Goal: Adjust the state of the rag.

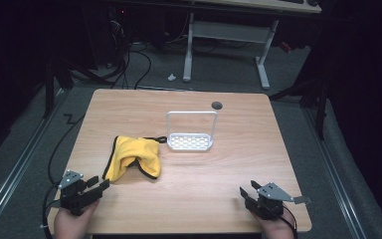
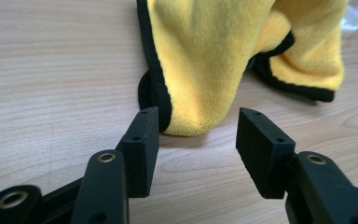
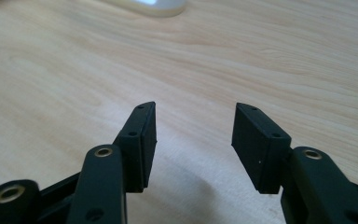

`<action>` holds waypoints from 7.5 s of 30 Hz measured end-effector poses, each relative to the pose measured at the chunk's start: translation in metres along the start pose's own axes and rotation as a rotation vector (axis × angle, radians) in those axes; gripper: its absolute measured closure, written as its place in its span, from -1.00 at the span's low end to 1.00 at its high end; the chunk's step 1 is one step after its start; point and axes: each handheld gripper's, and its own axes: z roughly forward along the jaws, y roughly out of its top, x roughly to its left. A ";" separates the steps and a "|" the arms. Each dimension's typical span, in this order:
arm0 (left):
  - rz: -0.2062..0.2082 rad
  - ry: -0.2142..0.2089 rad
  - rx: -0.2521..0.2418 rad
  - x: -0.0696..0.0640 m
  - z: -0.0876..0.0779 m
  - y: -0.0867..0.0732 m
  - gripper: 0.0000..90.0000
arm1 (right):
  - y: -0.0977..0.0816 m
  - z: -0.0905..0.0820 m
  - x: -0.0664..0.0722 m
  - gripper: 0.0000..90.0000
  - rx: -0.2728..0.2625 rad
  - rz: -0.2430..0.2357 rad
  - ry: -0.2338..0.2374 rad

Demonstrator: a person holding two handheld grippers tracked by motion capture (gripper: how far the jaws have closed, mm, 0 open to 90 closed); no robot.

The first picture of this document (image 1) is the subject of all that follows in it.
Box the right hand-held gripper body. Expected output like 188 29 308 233
245 181 294 221

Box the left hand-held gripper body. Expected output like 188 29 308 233
58 169 104 217

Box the yellow and grey cloth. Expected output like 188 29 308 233
101 134 169 183

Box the person's left hand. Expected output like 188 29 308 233
53 200 100 239

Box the person's right hand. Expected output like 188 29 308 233
250 211 296 239

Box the black metal stand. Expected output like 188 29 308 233
42 58 76 120
268 74 330 141

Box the dark computer tower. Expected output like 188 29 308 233
106 5 128 69

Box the right hand-held gripper cable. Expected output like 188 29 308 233
281 203 298 239

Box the hand-held gripper cable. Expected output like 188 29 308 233
281 203 298 239
41 183 62 239

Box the left hand-held gripper cable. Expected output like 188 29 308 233
41 183 62 239

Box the black floor cable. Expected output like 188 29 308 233
47 113 86 185

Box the metal floor rail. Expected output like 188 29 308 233
0 89 68 235
301 105 368 239

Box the white wire rack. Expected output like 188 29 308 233
165 110 219 152

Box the bundle of black cables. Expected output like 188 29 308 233
69 41 153 91

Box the white frame desk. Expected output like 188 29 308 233
178 0 323 91

